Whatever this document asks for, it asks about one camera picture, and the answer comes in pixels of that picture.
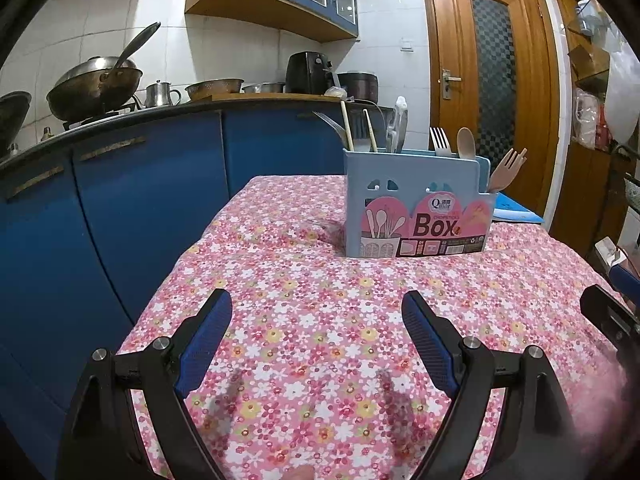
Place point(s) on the blue plastic utensil holder box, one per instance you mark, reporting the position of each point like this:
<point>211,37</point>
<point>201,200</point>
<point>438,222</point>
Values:
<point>390,180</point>

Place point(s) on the beige wooden spoon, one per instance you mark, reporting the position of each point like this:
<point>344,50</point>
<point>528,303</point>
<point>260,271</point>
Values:
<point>466,142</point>

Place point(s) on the steel bowl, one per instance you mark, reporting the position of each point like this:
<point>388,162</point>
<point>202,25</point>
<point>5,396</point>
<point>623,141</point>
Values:
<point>262,88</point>

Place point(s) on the blue kitchen base cabinet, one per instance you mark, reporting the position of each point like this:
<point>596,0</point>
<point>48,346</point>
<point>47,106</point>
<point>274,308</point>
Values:
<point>125,220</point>

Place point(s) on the large white plastic bag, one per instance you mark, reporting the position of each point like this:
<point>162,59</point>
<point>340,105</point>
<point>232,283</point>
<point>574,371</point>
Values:
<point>625,90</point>

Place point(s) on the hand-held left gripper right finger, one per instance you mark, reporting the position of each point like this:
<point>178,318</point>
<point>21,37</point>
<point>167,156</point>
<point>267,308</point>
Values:
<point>430,345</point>

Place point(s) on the pink white plastic bag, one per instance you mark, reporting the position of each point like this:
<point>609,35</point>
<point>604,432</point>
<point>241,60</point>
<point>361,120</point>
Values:
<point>589,120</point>

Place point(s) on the wooden cutting board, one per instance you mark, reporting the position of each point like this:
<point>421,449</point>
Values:
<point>270,95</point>

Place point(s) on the dark rice cooker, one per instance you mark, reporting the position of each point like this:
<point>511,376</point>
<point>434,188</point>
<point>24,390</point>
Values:
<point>359,86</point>

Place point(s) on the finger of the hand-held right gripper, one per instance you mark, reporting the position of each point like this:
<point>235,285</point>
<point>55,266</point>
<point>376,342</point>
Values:
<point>607,312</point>
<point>627,282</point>

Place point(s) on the small white plastic bag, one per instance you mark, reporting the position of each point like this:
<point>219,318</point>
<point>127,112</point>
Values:
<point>335,92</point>

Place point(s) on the cardboard box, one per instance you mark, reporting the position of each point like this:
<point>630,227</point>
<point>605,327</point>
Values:
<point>587,62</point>

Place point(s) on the wooden fork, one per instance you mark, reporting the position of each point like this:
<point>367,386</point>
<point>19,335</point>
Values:
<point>502,172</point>

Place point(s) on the steel fork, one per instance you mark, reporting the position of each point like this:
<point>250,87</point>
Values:
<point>340,132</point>
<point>440,142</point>

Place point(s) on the white wall switch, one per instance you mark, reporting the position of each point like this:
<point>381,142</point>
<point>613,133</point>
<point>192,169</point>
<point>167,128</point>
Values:
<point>407,45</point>

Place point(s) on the brown wooden door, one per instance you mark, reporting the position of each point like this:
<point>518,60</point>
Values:
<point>450,25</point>

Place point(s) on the metal peeler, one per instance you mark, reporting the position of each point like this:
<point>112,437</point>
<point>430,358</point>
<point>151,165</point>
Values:
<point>398,125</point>

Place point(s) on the black air fryer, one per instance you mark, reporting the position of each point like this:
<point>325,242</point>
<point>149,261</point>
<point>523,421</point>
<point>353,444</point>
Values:
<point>306,74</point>

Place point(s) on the gas stove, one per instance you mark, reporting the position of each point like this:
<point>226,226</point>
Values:
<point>100,117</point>

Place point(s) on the wooden shelf unit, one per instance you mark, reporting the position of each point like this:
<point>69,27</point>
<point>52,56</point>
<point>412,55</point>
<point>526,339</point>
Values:
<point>585,185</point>

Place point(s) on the dark frying pan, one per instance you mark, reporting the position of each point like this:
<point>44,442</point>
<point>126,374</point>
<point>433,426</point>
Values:
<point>12,120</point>

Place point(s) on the steel colander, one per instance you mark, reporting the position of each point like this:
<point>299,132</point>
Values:
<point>215,89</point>

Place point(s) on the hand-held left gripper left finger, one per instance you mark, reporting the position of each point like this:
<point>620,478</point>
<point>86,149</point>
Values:
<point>205,345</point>

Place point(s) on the steel kettle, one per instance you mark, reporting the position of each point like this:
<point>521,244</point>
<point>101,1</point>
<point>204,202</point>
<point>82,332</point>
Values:
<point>160,95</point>

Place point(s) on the white plastic box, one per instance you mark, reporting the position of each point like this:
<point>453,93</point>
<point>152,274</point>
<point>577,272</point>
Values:
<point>610,254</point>

